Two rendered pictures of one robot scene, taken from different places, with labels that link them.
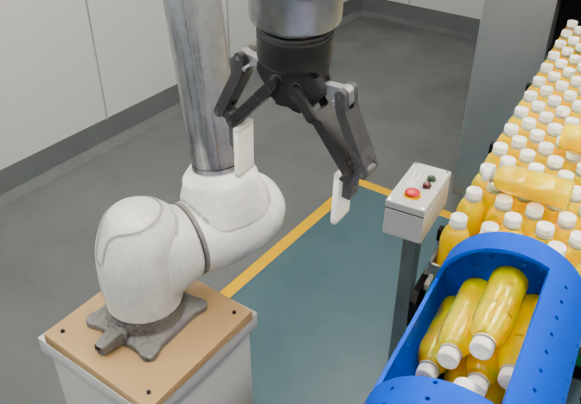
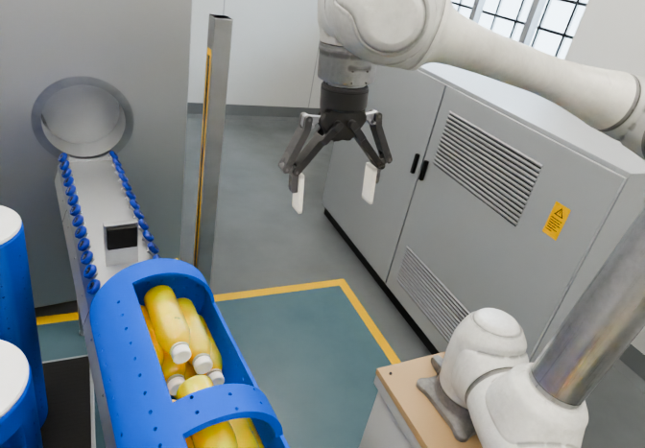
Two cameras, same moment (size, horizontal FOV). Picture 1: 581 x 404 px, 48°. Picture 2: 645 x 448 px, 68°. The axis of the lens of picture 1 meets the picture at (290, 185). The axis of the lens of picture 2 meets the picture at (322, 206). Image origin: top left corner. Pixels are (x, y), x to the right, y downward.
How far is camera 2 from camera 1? 115 cm
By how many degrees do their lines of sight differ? 93
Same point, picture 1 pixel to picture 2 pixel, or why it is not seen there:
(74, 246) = not seen: outside the picture
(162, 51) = not seen: outside the picture
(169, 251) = (465, 348)
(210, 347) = (414, 422)
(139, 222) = (481, 317)
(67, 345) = not seen: hidden behind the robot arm
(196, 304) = (460, 427)
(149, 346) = (426, 382)
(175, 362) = (409, 397)
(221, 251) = (473, 403)
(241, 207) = (502, 402)
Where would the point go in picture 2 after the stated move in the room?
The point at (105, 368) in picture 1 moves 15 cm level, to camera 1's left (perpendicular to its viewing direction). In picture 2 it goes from (420, 362) to (438, 332)
